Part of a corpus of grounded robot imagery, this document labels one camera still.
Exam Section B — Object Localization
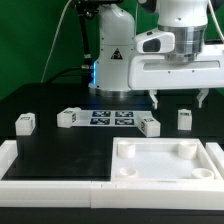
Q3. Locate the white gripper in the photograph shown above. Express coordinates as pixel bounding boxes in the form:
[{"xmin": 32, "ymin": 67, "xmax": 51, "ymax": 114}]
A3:
[{"xmin": 128, "ymin": 54, "xmax": 224, "ymax": 110}]

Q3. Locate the white square tabletop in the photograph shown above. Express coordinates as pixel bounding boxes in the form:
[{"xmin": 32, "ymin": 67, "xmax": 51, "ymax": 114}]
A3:
[{"xmin": 111, "ymin": 138, "xmax": 223, "ymax": 182}]

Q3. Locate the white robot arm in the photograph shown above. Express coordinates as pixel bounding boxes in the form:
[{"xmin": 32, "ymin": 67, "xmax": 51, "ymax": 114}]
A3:
[{"xmin": 89, "ymin": 0, "xmax": 224, "ymax": 101}]

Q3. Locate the marker tag sheet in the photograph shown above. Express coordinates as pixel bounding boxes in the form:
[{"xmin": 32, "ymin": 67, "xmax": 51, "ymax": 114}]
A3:
[{"xmin": 73, "ymin": 110, "xmax": 152, "ymax": 127}]

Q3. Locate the white U-shaped obstacle fence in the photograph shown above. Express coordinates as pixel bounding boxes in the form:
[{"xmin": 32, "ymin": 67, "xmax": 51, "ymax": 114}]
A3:
[{"xmin": 0, "ymin": 140, "xmax": 224, "ymax": 210}]

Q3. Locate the black cable bundle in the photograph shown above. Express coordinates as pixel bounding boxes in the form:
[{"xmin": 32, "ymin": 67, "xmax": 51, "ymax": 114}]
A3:
[{"xmin": 44, "ymin": 0, "xmax": 101, "ymax": 86}]

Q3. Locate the white cable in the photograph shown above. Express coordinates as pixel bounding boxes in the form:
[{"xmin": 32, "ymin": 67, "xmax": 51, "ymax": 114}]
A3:
[{"xmin": 40, "ymin": 0, "xmax": 73, "ymax": 84}]

